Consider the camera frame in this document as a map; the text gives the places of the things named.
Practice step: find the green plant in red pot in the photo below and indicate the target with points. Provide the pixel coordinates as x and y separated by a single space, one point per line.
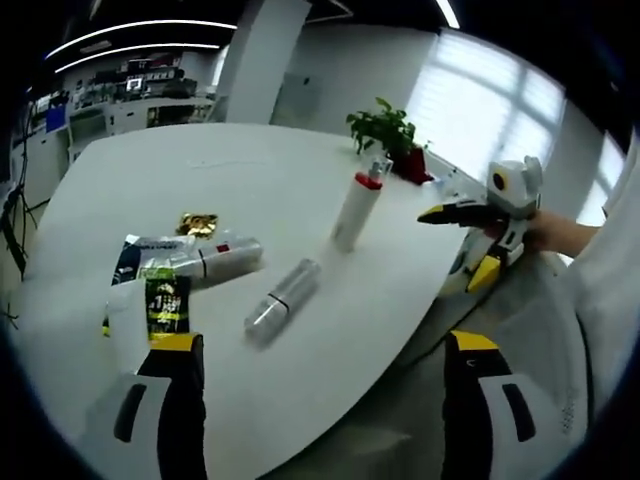
385 125

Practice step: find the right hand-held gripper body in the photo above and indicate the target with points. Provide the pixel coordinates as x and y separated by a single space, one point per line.
520 190

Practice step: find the ceiling light strip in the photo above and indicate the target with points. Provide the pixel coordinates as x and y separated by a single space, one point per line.
447 12
125 25
150 47

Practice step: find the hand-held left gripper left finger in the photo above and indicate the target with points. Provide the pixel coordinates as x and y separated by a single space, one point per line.
165 410

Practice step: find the blue storage box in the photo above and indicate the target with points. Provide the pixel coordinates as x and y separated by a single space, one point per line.
56 119

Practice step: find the small white skincare bottle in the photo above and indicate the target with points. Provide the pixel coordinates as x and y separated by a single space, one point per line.
230 257
285 300

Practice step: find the white pillar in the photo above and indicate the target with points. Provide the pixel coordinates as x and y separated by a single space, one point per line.
260 60

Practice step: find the bright window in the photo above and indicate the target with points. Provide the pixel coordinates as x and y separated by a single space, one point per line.
480 90

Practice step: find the red collar white skincare bottle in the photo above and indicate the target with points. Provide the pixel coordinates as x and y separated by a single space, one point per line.
352 215

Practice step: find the gold foil skincare sachet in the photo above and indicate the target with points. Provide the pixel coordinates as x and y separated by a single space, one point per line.
197 224

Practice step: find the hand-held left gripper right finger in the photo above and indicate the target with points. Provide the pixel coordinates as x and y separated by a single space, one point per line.
475 410

